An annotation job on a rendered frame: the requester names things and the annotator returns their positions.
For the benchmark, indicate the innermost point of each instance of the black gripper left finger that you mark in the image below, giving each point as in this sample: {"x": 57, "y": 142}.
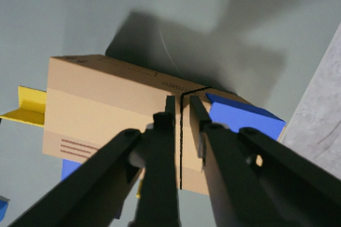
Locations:
{"x": 92, "y": 194}

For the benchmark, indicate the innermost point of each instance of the blue notebook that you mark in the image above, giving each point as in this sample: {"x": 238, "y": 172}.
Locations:
{"x": 69, "y": 166}

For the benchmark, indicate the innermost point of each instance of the brown cardboard box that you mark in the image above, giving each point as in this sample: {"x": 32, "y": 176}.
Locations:
{"x": 91, "y": 98}

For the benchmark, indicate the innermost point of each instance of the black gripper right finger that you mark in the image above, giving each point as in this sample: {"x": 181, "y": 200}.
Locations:
{"x": 299, "y": 192}

